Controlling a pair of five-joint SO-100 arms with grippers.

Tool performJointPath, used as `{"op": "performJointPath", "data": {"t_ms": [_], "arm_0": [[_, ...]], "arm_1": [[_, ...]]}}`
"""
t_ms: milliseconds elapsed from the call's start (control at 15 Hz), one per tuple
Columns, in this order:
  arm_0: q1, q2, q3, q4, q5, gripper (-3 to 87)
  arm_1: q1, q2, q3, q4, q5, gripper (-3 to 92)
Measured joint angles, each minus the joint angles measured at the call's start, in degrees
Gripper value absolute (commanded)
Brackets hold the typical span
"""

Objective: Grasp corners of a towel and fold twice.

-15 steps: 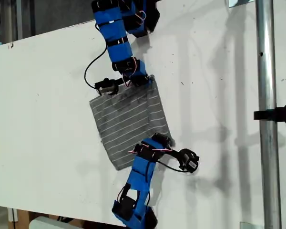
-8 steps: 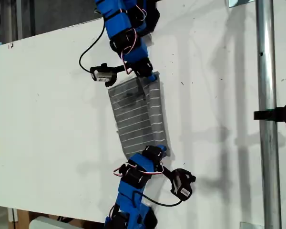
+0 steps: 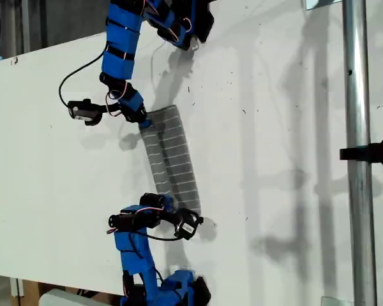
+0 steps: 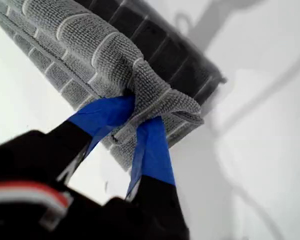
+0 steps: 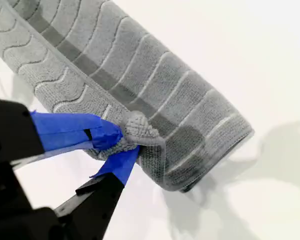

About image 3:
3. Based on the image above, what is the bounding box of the grey white-striped towel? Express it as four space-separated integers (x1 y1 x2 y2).
139 104 201 215

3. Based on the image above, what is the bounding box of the white box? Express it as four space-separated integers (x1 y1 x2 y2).
38 288 116 306

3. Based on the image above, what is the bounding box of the wooden table leg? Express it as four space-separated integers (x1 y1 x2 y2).
9 277 41 306

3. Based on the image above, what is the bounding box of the black clamp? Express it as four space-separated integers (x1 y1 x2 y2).
339 135 383 169

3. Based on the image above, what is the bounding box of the short black camera stalk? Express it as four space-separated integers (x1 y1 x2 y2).
159 210 183 226
94 101 124 117

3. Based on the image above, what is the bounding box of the black grey wrist camera box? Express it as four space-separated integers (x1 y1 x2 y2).
66 98 103 126
174 208 204 241

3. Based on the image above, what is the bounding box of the thin black camera cable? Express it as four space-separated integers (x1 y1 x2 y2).
136 229 180 242
58 41 110 108

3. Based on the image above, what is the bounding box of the steel post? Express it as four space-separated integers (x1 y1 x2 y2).
342 0 378 306

